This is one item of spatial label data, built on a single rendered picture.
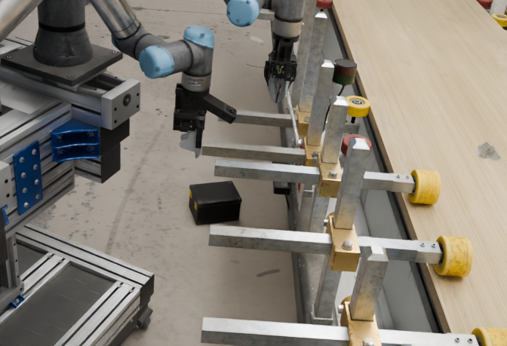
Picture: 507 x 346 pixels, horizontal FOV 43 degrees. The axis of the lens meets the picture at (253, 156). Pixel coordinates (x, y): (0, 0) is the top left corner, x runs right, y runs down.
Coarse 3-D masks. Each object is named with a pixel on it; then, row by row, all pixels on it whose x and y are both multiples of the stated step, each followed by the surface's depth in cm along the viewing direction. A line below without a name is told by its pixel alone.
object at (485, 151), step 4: (484, 144) 181; (488, 144) 181; (480, 148) 180; (484, 148) 177; (488, 148) 178; (492, 148) 179; (476, 152) 178; (480, 152) 177; (484, 152) 176; (488, 152) 178; (492, 152) 178; (496, 152) 177; (480, 156) 176; (484, 156) 176; (488, 156) 177; (492, 156) 176; (496, 156) 176; (500, 156) 177; (496, 160) 176
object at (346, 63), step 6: (336, 60) 168; (342, 60) 169; (348, 60) 169; (342, 66) 166; (348, 66) 166; (354, 66) 166; (342, 84) 171; (330, 90) 170; (342, 90) 172; (324, 126) 178
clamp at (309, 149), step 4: (304, 140) 180; (304, 144) 179; (304, 148) 178; (308, 148) 177; (312, 148) 177; (316, 148) 177; (320, 148) 178; (308, 152) 175; (312, 152) 175; (308, 156) 173; (304, 160) 176; (308, 160) 172; (312, 160) 172; (304, 164) 176; (308, 164) 173; (312, 164) 173
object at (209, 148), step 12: (204, 144) 175; (216, 144) 175; (228, 144) 176; (240, 144) 177; (216, 156) 176; (228, 156) 176; (240, 156) 176; (252, 156) 176; (264, 156) 176; (276, 156) 176; (288, 156) 176; (300, 156) 176
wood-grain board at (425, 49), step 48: (336, 0) 284; (384, 0) 291; (432, 0) 299; (384, 48) 239; (432, 48) 245; (480, 48) 250; (384, 96) 203; (432, 96) 207; (480, 96) 211; (384, 144) 177; (432, 144) 180; (480, 144) 183; (480, 192) 161; (432, 240) 142; (480, 240) 144; (432, 288) 130; (480, 288) 130
